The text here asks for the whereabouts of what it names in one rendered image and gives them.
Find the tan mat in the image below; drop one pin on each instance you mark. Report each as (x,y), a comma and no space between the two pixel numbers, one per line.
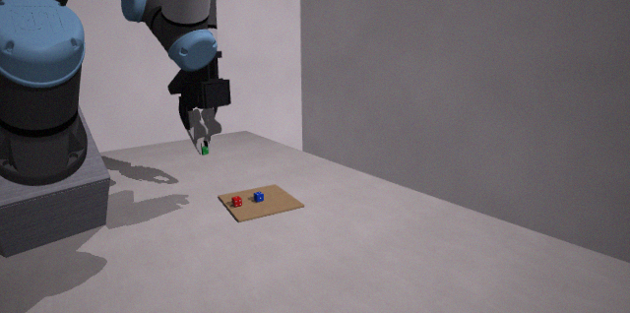
(276,201)

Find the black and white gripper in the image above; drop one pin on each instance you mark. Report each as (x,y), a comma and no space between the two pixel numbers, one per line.
(214,95)

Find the red die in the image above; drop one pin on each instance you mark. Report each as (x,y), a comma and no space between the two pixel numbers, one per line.
(236,201)

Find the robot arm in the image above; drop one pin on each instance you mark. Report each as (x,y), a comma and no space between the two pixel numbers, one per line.
(42,48)

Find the blue die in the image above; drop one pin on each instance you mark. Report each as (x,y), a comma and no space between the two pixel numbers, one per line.
(258,196)

